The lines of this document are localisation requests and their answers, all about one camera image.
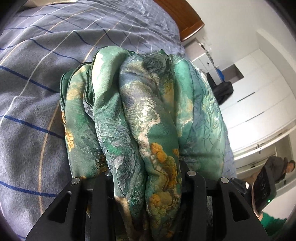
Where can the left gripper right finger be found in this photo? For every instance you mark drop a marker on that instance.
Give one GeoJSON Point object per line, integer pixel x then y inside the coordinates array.
{"type": "Point", "coordinates": [215, 210]}

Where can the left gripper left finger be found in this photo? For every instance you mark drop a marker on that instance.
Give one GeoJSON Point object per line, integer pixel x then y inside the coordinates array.
{"type": "Point", "coordinates": [65, 217]}

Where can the green floral silk garment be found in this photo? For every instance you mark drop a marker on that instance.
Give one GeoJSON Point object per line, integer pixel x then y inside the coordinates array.
{"type": "Point", "coordinates": [138, 116]}

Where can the person in dark clothes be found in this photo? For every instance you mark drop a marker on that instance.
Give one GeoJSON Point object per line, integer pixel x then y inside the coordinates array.
{"type": "Point", "coordinates": [279, 167]}

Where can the white wardrobe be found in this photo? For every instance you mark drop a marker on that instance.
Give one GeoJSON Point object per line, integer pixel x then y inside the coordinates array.
{"type": "Point", "coordinates": [261, 110]}

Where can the dark jacket on chair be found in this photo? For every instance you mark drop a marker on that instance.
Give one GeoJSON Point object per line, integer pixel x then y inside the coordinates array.
{"type": "Point", "coordinates": [222, 92]}

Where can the white desk with drawers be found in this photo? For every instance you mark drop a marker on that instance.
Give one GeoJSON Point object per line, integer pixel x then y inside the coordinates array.
{"type": "Point", "coordinates": [202, 59]}

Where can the blue plaid bed sheet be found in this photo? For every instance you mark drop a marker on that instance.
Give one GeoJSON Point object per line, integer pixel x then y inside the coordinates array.
{"type": "Point", "coordinates": [40, 43]}

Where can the brown wooden headboard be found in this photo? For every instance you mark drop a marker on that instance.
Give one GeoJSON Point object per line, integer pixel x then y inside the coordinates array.
{"type": "Point", "coordinates": [186, 18]}

